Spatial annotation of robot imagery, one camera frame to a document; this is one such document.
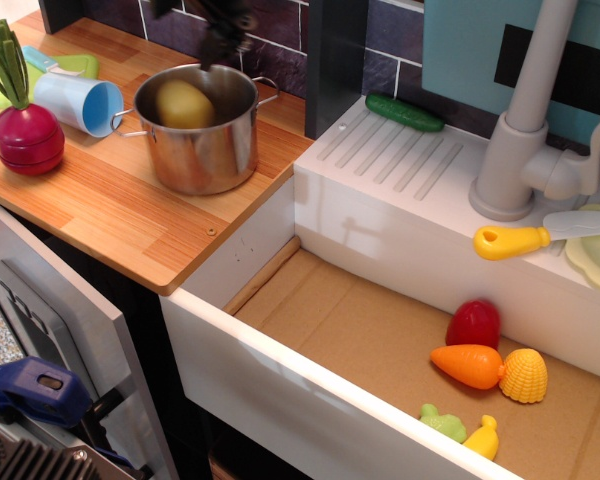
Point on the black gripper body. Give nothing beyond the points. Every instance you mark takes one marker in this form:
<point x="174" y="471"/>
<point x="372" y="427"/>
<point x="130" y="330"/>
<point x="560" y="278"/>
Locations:
<point x="232" y="20"/>

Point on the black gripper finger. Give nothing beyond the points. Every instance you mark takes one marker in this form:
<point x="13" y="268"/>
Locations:
<point x="213" y="50"/>

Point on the yellow toy potato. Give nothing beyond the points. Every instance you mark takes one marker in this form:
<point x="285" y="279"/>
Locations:
<point x="181" y="105"/>

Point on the stainless steel pot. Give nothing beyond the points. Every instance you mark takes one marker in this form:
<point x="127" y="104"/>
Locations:
<point x="208" y="160"/>

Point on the light blue plastic cup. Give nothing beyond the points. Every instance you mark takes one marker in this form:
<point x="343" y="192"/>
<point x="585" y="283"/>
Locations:
<point x="89" y="105"/>

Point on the green toy cucumber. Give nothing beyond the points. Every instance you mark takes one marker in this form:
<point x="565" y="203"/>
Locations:
<point x="405" y="114"/>

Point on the red wooden toy radish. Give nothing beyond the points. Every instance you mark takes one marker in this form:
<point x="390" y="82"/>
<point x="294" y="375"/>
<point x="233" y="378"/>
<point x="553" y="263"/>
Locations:
<point x="31" y="139"/>

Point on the green toy cutting board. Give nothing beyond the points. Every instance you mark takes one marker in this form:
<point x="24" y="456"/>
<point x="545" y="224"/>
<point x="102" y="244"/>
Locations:
<point x="86" y="65"/>

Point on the white oven door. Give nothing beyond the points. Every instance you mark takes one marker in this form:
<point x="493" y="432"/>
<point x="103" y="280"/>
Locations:
<point x="54" y="314"/>

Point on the grey toy faucet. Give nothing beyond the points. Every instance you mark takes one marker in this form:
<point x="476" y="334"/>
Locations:
<point x="517" y="161"/>

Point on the red toy pepper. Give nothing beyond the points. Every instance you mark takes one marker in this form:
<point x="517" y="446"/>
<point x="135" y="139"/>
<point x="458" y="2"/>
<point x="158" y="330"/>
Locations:
<point x="475" y="322"/>

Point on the blue clamp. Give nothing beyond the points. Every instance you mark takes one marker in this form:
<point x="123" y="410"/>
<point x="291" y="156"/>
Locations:
<point x="42" y="391"/>

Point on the orange toy carrot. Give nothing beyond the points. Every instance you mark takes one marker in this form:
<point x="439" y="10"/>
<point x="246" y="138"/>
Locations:
<point x="477" y="366"/>

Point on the light green toy broccoli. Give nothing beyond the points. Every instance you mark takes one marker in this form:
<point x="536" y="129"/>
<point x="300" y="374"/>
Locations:
<point x="447" y="424"/>

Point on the yellow toy corn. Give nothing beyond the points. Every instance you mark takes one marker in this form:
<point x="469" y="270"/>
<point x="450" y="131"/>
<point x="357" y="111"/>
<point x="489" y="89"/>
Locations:
<point x="524" y="376"/>

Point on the yellow toy squash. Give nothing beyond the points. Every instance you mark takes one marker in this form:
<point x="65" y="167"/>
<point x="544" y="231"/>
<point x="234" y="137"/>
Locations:
<point x="485" y="440"/>

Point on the teal handled toy knife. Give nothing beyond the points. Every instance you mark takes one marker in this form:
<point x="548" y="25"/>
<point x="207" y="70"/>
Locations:
<point x="39" y="60"/>

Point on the yellow handled toy knife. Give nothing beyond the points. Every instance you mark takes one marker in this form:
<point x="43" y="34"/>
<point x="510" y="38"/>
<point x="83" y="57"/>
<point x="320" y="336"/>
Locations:
<point x="499" y="242"/>

